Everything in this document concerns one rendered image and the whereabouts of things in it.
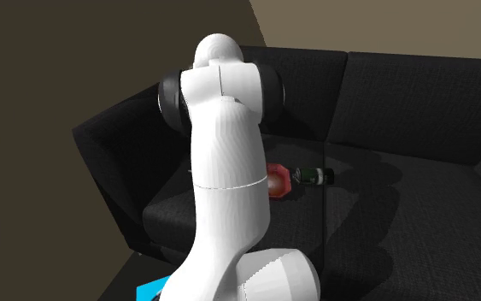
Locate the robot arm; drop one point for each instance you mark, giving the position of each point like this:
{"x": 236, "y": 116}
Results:
{"x": 227, "y": 166}

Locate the dark green bottle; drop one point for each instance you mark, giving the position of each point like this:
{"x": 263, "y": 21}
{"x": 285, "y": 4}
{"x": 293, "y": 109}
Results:
{"x": 311, "y": 175}

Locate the blue and black robot stand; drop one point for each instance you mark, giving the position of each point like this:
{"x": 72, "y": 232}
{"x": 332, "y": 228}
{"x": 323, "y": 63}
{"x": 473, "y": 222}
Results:
{"x": 150, "y": 290}

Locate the black fabric sofa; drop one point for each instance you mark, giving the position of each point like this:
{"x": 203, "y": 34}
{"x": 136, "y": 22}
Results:
{"x": 411, "y": 175}

